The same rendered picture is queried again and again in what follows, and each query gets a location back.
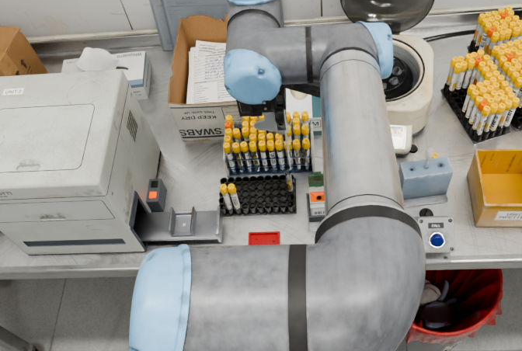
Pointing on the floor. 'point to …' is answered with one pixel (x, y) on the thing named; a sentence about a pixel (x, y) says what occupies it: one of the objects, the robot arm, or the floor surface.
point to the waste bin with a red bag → (447, 339)
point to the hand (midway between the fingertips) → (284, 127)
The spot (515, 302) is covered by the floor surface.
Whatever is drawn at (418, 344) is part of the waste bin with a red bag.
